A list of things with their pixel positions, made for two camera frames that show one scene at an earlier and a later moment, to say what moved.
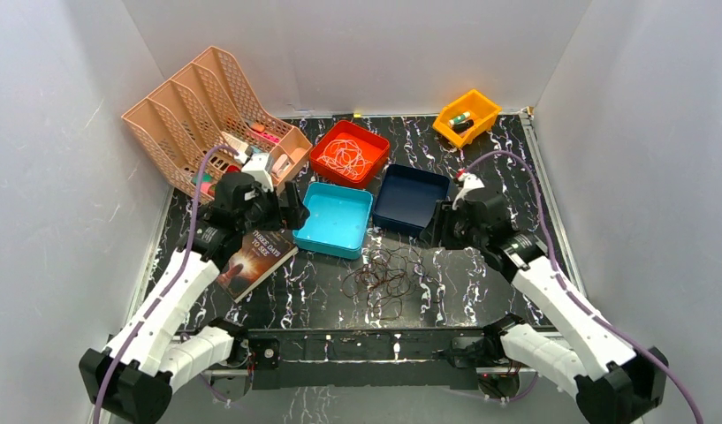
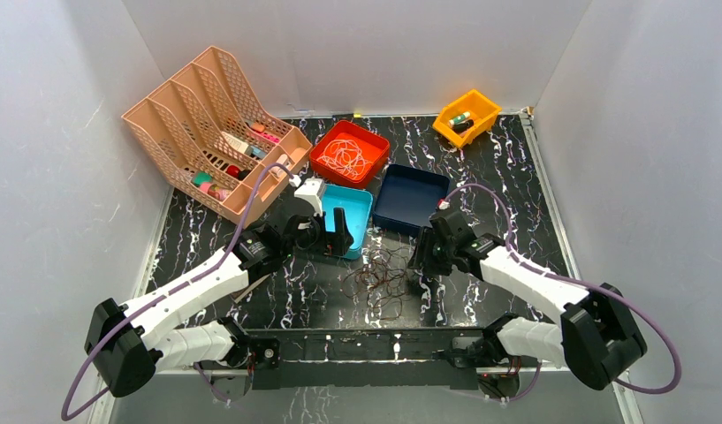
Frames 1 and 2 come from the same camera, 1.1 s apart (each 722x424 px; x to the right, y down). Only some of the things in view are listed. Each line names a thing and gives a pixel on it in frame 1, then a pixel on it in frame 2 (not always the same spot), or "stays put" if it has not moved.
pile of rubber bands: x=387 y=276 stays put
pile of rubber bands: x=345 y=156 stays put
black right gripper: x=444 y=215 → x=421 y=255
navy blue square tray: x=406 y=196 stays put
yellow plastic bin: x=482 y=109 stays put
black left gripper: x=292 y=209 → x=324 y=243
